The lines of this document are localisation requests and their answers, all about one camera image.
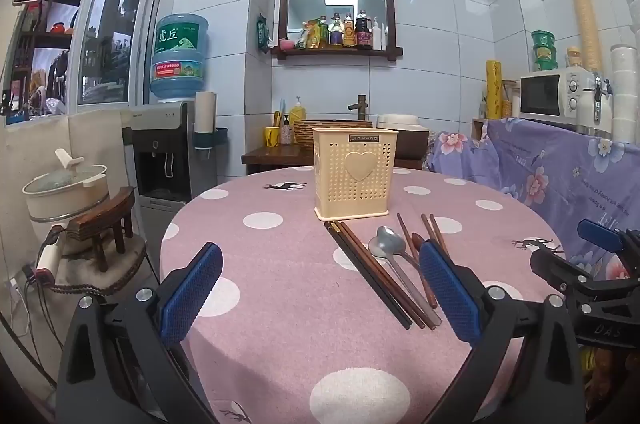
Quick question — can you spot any purple floral cloth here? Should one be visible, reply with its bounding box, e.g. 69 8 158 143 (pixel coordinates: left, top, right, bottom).
422 117 640 285

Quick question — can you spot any white paper cup tube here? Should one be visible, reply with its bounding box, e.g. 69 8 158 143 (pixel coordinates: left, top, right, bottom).
194 91 217 150

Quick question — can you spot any bottle with purple label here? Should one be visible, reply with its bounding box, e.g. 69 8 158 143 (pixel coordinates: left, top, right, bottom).
328 12 347 49

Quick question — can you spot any round braided cushion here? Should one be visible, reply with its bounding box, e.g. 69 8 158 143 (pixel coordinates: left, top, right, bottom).
52 231 151 300

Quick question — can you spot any beige plastic utensil basket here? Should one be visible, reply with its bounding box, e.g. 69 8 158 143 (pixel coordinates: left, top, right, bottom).
311 127 399 221

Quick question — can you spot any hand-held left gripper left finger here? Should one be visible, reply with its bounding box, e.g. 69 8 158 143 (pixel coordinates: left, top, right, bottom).
55 241 224 424

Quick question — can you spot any dark blue cup holder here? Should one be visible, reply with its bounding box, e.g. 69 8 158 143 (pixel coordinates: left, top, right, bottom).
192 127 229 152

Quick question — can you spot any pink polka dot tablecloth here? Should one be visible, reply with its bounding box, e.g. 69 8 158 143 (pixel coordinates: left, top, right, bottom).
159 167 568 424

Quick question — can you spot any all-metal spoon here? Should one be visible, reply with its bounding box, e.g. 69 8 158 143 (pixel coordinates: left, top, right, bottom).
368 225 443 326

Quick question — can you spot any brown wooden chopstick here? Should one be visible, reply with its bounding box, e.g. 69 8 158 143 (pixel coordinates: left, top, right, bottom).
429 215 450 251
396 213 438 310
336 221 426 331
341 220 437 330

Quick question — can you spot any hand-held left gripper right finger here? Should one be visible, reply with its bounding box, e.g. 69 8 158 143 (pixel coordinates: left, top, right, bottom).
419 240 586 424

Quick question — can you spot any tall stack of yellow cups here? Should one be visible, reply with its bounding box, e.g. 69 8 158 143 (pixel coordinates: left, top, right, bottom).
566 0 603 72

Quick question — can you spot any wooden shelf with bottles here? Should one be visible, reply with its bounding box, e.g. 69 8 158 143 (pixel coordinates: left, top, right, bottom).
272 0 403 62

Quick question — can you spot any stack of white cups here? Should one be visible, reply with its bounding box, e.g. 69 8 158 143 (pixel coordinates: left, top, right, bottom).
609 44 640 142

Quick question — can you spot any woven basin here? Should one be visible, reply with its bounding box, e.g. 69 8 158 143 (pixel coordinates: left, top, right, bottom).
291 119 373 150

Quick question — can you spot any aluminium sliding window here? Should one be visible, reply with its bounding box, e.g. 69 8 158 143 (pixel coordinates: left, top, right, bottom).
0 0 167 125

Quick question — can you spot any white microwave oven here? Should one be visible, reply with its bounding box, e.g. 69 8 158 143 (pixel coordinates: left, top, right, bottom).
519 67 596 122

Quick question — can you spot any cream cooking pot with lid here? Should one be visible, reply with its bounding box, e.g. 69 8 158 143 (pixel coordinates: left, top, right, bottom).
21 148 110 225

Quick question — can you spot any dark soy sauce bottle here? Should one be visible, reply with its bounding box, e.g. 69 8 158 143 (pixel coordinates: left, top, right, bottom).
355 9 373 50

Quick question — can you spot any grey water dispenser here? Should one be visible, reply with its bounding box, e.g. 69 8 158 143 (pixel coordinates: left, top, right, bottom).
122 100 218 205

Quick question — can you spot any green hanging packet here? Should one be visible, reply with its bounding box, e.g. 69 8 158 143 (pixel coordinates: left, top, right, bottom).
256 13 273 52

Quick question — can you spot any yellow wrapped roll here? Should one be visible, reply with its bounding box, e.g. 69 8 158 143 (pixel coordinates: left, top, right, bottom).
486 59 503 121

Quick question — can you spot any brown and white rice cooker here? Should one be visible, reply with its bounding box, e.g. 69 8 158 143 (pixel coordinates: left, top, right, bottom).
376 114 431 160

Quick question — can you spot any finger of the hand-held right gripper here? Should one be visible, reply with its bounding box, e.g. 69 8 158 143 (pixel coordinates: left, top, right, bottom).
577 218 640 255
529 248 593 300

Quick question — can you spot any small dark wooden stool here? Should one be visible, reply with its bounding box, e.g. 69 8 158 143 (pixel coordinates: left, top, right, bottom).
66 185 136 272

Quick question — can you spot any bamboo style faucet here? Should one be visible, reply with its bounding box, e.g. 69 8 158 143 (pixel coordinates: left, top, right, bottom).
347 93 371 121

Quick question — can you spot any glass jar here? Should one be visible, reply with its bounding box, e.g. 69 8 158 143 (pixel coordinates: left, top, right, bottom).
501 79 521 119

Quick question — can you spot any dark wooden sink cabinet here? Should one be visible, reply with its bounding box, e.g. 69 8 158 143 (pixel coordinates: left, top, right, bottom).
241 139 431 177

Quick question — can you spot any blue water jug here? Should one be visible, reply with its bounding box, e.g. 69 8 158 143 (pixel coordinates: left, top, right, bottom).
150 14 210 102

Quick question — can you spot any yellow seasoning packet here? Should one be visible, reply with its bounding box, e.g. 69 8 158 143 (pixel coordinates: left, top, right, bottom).
300 18 322 50

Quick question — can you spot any white plastic handle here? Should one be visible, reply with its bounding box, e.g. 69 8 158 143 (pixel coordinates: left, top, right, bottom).
34 224 68 280

